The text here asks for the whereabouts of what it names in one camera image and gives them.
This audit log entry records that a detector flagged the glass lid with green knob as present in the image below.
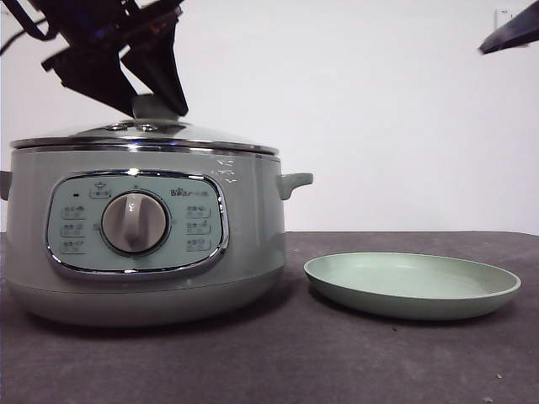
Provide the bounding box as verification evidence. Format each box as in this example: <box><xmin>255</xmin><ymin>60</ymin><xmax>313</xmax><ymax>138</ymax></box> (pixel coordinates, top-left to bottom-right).
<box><xmin>10</xmin><ymin>93</ymin><xmax>280</xmax><ymax>159</ymax></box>

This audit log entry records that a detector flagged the pale green electric steamer pot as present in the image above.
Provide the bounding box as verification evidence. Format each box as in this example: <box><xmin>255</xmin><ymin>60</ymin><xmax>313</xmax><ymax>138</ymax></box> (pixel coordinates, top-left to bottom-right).
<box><xmin>0</xmin><ymin>146</ymin><xmax>314</xmax><ymax>327</ymax></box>

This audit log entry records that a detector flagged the pale green round plate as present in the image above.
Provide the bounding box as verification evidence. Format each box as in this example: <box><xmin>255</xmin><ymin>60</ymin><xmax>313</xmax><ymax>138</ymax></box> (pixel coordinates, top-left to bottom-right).
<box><xmin>303</xmin><ymin>251</ymin><xmax>521</xmax><ymax>322</ymax></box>

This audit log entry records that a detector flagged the white wall socket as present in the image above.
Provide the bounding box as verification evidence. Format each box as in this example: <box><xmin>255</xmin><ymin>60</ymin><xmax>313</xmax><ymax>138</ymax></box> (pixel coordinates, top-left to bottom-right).
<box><xmin>494</xmin><ymin>8</ymin><xmax>519</xmax><ymax>33</ymax></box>

